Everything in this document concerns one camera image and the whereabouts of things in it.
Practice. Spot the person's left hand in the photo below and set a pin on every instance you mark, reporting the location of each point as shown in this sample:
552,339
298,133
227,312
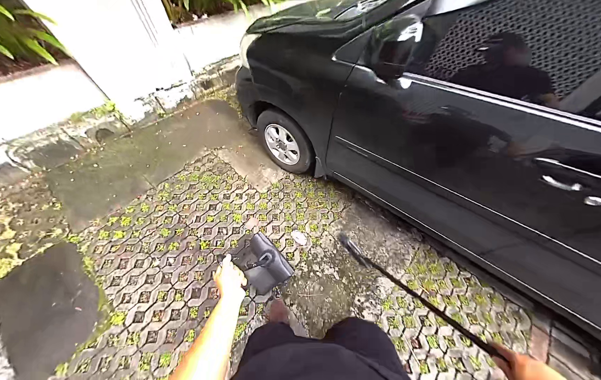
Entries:
231,279

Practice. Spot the person's right hand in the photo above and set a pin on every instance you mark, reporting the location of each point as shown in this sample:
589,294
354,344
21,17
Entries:
519,365

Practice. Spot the person's right fingers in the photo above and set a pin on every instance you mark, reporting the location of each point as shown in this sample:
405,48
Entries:
505,354

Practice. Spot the person's left fingers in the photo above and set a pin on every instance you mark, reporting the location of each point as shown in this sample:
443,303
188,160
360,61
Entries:
227,264

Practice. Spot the grey dustpan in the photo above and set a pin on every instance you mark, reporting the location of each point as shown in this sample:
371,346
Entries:
275,261

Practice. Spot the long black broom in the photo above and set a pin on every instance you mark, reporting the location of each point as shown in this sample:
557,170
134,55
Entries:
427,304

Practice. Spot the person's left forearm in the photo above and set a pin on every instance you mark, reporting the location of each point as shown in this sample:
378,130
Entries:
212,340

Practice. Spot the small white round object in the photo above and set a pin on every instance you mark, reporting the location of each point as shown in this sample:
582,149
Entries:
299,238

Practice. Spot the person's legs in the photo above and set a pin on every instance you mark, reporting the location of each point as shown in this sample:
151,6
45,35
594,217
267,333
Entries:
372,330

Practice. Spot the person's body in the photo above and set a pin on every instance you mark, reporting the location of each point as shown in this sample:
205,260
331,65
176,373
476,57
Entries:
321,365

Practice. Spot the black car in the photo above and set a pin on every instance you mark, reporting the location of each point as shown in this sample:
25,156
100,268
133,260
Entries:
401,137

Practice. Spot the green leafy plants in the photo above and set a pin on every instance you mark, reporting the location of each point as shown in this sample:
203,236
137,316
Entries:
2,31
195,7

